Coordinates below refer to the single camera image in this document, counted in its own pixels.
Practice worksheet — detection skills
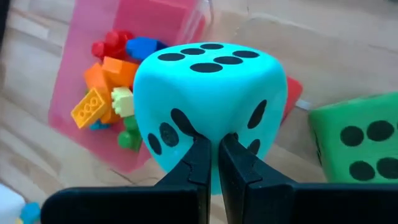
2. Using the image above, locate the cyan small brick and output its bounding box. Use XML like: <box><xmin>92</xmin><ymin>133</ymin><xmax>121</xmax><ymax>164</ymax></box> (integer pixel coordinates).
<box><xmin>19</xmin><ymin>202</ymin><xmax>41</xmax><ymax>224</ymax></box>
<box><xmin>89</xmin><ymin>120</ymin><xmax>110</xmax><ymax>131</ymax></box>

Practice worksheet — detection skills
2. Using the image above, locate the short orange block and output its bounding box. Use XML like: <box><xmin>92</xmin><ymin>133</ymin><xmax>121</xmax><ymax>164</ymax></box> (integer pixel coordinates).
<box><xmin>101</xmin><ymin>55</ymin><xmax>140</xmax><ymax>88</ymax></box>

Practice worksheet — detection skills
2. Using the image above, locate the blue one-stud block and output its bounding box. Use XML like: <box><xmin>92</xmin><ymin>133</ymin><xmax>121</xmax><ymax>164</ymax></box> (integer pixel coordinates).
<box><xmin>126</xmin><ymin>36</ymin><xmax>169</xmax><ymax>62</ymax></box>

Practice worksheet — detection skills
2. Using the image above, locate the teal foam die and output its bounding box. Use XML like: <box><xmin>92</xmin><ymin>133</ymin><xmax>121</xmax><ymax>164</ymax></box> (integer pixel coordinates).
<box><xmin>132</xmin><ymin>42</ymin><xmax>289</xmax><ymax>195</ymax></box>

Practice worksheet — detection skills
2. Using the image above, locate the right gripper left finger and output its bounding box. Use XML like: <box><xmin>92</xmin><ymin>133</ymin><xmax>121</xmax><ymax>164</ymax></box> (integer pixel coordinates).
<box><xmin>40</xmin><ymin>135</ymin><xmax>213</xmax><ymax>224</ymax></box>

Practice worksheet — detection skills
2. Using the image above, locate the red two-stud block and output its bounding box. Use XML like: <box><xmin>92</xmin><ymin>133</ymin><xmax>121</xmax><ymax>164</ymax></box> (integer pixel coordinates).
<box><xmin>91</xmin><ymin>29</ymin><xmax>135</xmax><ymax>60</ymax></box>

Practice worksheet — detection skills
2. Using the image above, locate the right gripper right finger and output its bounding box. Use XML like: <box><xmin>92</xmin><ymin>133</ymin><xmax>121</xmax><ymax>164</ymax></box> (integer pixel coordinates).
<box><xmin>218</xmin><ymin>133</ymin><xmax>398</xmax><ymax>224</ymax></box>

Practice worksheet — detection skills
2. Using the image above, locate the orange-yellow brick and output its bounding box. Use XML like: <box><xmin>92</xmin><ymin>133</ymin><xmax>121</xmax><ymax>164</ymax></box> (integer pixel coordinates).
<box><xmin>70</xmin><ymin>87</ymin><xmax>110</xmax><ymax>129</ymax></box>

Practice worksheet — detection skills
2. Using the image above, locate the pink plastic bin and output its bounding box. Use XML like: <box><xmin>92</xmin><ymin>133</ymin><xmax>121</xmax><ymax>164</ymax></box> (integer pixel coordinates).
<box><xmin>48</xmin><ymin>0</ymin><xmax>214</xmax><ymax>174</ymax></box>

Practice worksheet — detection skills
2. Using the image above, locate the green two-stud block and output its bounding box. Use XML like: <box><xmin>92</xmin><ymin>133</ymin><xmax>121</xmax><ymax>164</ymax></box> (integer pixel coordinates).
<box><xmin>117</xmin><ymin>115</ymin><xmax>144</xmax><ymax>152</ymax></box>

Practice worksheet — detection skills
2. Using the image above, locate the clear plastic bin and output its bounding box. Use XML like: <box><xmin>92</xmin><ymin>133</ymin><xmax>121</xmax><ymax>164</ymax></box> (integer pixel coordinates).
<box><xmin>192</xmin><ymin>0</ymin><xmax>398</xmax><ymax>184</ymax></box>

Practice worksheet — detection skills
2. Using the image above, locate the white plastic bin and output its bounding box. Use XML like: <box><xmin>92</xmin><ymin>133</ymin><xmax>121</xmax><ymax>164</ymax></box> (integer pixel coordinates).
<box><xmin>0</xmin><ymin>183</ymin><xmax>26</xmax><ymax>224</ymax></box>

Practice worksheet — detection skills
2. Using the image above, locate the green foam die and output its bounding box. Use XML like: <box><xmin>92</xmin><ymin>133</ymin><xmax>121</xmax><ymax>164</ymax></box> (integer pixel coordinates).
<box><xmin>308</xmin><ymin>92</ymin><xmax>398</xmax><ymax>184</ymax></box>

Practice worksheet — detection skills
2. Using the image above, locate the long orange block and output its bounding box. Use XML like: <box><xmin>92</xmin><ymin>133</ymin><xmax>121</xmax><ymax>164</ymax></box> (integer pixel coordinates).
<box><xmin>83</xmin><ymin>62</ymin><xmax>122</xmax><ymax>124</ymax></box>

